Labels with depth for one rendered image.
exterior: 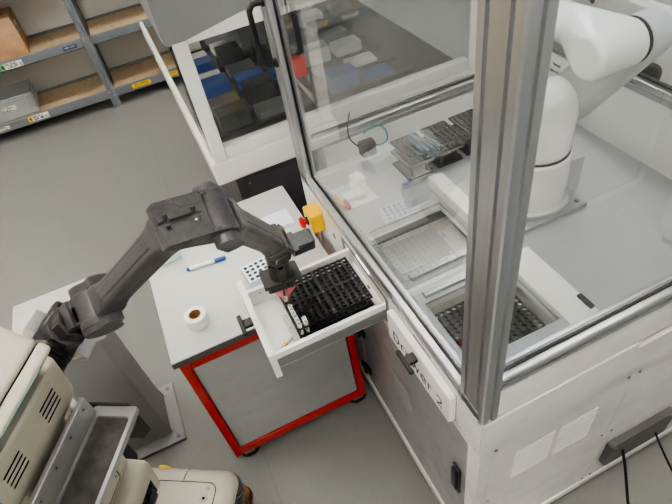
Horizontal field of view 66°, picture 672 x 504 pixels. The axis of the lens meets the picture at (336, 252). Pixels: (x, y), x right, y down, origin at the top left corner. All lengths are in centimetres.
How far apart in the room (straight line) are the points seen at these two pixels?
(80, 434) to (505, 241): 91
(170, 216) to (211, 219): 6
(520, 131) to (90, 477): 99
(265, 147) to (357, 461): 127
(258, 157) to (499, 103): 155
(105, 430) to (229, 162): 116
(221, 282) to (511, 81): 134
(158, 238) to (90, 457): 54
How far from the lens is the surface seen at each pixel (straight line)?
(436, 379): 123
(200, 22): 185
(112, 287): 102
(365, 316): 140
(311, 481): 217
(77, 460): 123
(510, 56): 61
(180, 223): 84
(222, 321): 166
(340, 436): 222
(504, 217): 71
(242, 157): 207
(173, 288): 183
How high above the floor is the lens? 198
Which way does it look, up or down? 44 degrees down
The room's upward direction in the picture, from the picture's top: 12 degrees counter-clockwise
